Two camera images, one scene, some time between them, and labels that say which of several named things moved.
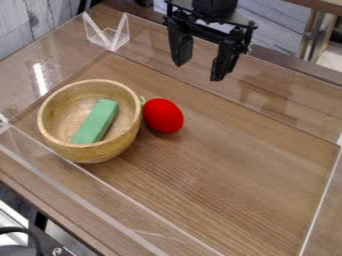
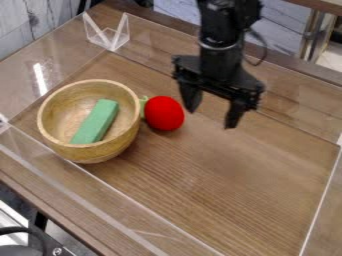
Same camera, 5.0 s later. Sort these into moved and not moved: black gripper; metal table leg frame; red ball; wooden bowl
Moved: black gripper
Not moved: metal table leg frame; red ball; wooden bowl
